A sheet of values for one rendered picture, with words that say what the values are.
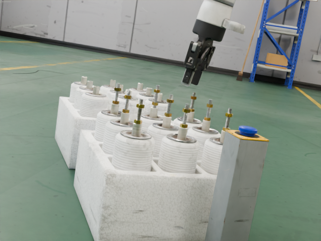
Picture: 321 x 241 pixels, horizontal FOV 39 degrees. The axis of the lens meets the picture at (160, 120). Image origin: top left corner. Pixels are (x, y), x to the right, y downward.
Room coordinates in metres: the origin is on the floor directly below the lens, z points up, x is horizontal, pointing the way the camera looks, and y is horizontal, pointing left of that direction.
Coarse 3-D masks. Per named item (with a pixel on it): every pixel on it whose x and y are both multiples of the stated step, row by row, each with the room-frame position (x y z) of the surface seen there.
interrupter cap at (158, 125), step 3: (153, 123) 1.20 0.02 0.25; (156, 123) 1.21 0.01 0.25; (159, 123) 1.22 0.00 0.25; (153, 126) 1.18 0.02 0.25; (156, 126) 1.17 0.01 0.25; (159, 126) 1.18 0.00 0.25; (171, 126) 1.21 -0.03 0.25; (174, 126) 1.21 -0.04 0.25; (177, 126) 1.21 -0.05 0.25; (162, 129) 1.16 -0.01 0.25; (165, 129) 1.16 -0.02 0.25; (168, 129) 1.16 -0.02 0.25; (171, 129) 1.16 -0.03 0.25; (174, 129) 1.17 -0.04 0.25; (177, 129) 1.17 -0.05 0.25
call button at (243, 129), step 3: (240, 126) 0.95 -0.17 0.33; (243, 126) 0.95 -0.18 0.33; (246, 126) 0.96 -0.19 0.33; (240, 129) 0.94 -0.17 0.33; (243, 129) 0.93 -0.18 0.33; (246, 129) 0.93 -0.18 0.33; (249, 129) 0.93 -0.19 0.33; (252, 129) 0.94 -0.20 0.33; (255, 129) 0.94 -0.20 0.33; (240, 132) 0.95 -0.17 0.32; (243, 132) 0.94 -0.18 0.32; (246, 132) 0.93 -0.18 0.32; (249, 132) 0.93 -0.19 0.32; (252, 132) 0.93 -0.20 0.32; (255, 132) 0.93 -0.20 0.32; (246, 135) 0.93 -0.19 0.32; (249, 135) 0.93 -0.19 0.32; (252, 135) 0.94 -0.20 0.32
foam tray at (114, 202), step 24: (96, 144) 1.17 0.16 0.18; (96, 168) 1.04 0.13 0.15; (96, 192) 1.01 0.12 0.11; (120, 192) 0.96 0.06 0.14; (144, 192) 0.98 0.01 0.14; (168, 192) 1.00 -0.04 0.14; (192, 192) 1.02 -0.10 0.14; (96, 216) 0.98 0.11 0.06; (120, 216) 0.96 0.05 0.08; (144, 216) 0.98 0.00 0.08; (168, 216) 1.00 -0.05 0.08; (192, 216) 1.02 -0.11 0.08; (96, 240) 0.95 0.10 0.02; (120, 240) 0.96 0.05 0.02; (144, 240) 0.98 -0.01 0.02; (168, 240) 1.00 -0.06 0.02; (192, 240) 1.03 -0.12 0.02
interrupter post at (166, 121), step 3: (165, 117) 1.19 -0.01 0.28; (168, 117) 1.19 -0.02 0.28; (165, 120) 1.19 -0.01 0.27; (168, 120) 1.18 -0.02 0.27; (162, 123) 1.19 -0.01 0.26; (165, 123) 1.18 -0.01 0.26; (168, 123) 1.19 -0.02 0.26; (162, 126) 1.19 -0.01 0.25; (165, 126) 1.18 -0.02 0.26; (168, 126) 1.19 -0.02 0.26
